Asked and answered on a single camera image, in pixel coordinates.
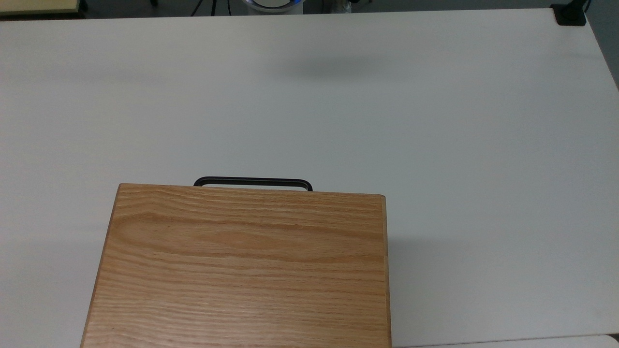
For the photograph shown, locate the black table clamp mount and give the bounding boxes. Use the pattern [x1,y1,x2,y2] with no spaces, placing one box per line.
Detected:
[550,0,591,26]

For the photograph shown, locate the beige side table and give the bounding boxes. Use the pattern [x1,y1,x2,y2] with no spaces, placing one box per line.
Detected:
[0,0,82,16]

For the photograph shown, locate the wooden oak drawer cabinet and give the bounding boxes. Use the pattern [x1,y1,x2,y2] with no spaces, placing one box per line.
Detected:
[80,183,392,348]

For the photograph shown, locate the black tripod legs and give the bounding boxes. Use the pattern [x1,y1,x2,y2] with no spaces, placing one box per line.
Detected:
[191,0,233,17]

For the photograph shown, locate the black metal drawer handle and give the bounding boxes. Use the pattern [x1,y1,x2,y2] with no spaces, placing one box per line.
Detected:
[193,176,314,192]

